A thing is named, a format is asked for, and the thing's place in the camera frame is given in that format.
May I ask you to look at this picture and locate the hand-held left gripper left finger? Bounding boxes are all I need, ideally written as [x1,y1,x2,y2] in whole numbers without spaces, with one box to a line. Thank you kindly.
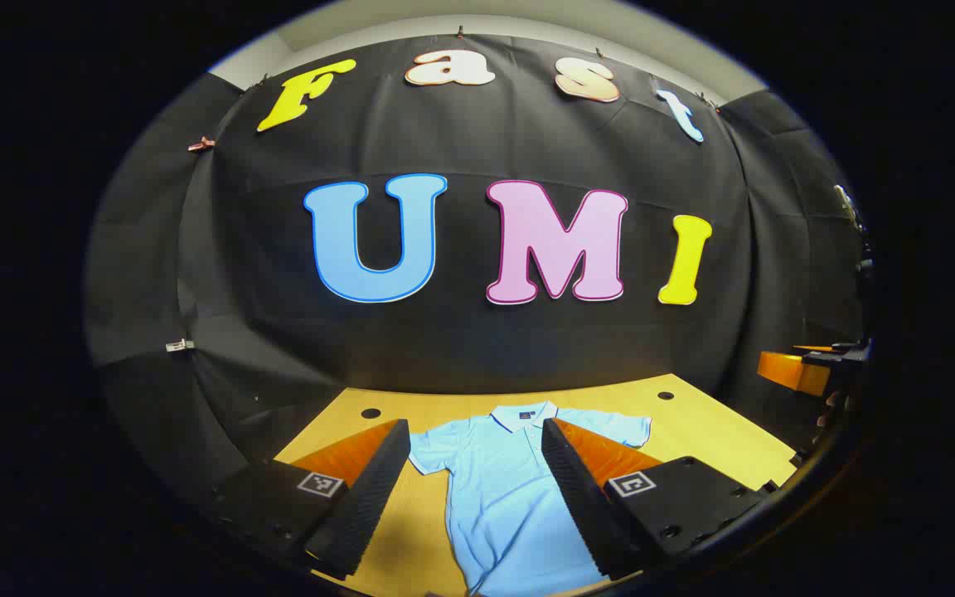
[211,419,412,581]

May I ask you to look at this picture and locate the light blue T-shirt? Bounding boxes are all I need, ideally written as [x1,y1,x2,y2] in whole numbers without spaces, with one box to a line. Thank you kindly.
[408,401,653,597]

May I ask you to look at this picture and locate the black backdrop cloth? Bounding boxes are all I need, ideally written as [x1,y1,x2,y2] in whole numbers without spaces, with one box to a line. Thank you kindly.
[84,33,872,465]

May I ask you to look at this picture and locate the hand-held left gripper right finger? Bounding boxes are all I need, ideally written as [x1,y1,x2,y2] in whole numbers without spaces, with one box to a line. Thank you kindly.
[541,417,779,581]

